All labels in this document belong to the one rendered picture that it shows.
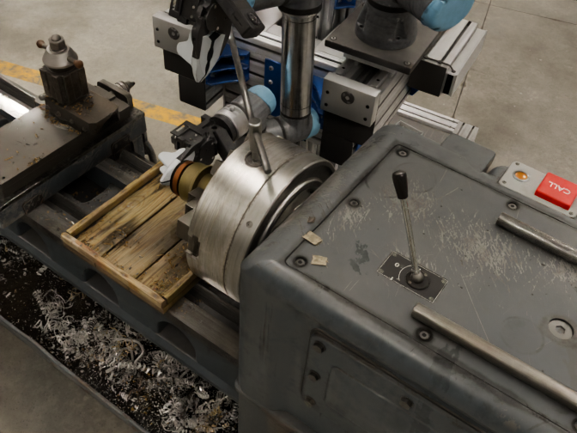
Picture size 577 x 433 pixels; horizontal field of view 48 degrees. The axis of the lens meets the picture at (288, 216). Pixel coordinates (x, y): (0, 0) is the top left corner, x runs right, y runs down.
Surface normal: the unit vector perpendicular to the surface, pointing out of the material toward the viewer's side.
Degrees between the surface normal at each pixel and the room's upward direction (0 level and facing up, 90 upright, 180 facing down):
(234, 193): 32
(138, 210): 0
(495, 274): 0
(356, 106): 90
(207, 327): 0
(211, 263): 82
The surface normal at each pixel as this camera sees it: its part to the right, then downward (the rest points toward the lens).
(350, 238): 0.06, -0.69
